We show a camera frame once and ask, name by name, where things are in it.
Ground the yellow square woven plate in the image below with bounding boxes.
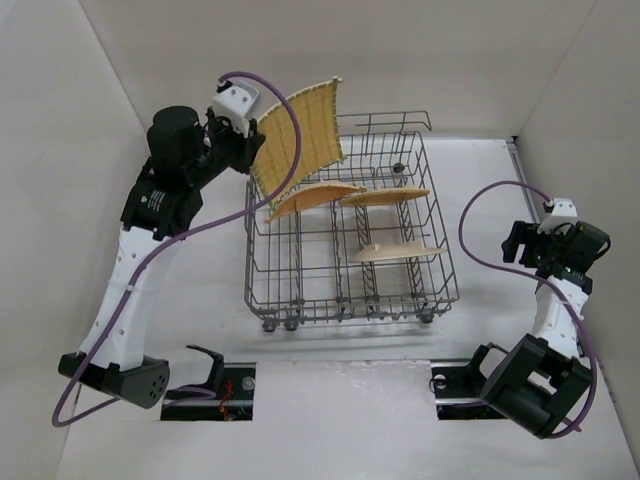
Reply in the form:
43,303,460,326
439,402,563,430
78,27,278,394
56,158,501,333
251,77,344,206

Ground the orange leaf-shaped woven plate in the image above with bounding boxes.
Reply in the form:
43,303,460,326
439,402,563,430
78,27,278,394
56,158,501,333
265,181,367,224

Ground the orange rounded woven plate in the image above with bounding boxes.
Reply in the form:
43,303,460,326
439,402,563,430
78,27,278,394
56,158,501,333
339,187,430,207

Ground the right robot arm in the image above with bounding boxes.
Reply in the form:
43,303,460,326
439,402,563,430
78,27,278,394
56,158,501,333
467,221,611,439

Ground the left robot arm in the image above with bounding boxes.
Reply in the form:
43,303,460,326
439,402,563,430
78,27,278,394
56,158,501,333
58,106,265,409

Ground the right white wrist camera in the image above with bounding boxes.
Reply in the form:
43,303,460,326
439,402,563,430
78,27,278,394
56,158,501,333
538,198,578,234

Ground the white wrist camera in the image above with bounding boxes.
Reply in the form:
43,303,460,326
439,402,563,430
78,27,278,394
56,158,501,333
211,80,260,138
538,198,578,234

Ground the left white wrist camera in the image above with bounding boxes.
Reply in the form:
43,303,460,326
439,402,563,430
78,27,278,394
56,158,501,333
211,80,260,138

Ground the right aluminium rail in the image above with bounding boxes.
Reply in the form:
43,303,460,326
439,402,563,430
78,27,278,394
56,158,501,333
506,136,540,223

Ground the grey wire dish rack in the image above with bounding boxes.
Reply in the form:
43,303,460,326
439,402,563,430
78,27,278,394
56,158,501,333
244,110,460,332

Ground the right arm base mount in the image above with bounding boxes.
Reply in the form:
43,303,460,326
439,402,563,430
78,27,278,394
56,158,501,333
428,361,505,421

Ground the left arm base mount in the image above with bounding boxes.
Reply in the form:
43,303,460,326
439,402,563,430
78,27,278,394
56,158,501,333
160,363,256,422

